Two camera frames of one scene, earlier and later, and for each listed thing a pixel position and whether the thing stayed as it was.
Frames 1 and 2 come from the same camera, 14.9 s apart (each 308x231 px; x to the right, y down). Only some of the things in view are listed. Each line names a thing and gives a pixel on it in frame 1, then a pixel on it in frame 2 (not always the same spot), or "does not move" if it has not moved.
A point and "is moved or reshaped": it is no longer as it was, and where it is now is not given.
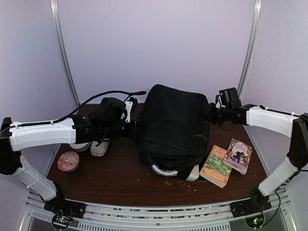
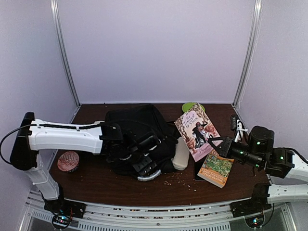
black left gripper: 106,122 → 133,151
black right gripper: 210,106 → 225,146
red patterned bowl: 68,161 does not move
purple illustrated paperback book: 238,156 is moved or reshaped
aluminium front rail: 200,217 does not move
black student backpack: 172,131 is moved or reshaped
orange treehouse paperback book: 214,170 does not move
